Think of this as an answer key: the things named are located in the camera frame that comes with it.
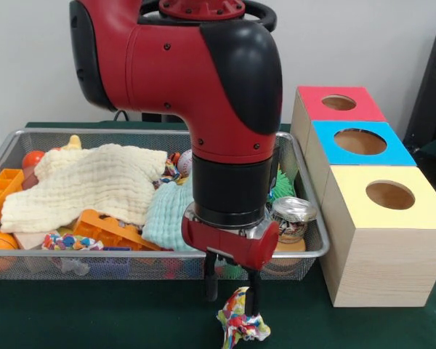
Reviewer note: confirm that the green spiky ball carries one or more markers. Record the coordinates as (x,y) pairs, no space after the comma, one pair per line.
(285,185)

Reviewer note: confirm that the white baseball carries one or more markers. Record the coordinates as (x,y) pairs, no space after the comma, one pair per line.
(186,163)

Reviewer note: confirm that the silver mesh bin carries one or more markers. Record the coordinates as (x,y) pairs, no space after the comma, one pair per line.
(94,267)

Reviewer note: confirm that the dark green table cloth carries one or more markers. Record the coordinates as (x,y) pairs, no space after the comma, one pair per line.
(94,316)

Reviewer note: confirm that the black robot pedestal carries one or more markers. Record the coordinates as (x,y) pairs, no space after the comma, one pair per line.
(263,14)

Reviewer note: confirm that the orange plastic grid tray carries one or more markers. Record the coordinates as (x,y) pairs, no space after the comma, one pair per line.
(1,185)

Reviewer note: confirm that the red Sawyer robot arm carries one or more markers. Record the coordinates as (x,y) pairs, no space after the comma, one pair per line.
(167,72)

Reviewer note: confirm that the wooden three-hole box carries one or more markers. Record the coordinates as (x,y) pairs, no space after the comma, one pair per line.
(385,254)

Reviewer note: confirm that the orange plastic toy block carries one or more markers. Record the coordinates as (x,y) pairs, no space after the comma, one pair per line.
(105,229)

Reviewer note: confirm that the mint green muslin cloth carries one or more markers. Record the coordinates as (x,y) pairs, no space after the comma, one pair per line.
(167,218)

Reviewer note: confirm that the crushed drink can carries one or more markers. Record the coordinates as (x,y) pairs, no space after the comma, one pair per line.
(298,218)

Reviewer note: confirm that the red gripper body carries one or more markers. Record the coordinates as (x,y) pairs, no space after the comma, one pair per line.
(232,243)

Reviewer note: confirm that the cream muslin cloth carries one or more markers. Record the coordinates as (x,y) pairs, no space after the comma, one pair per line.
(76,181)

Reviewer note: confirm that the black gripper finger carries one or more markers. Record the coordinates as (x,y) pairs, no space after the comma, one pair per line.
(253,294)
(211,280)

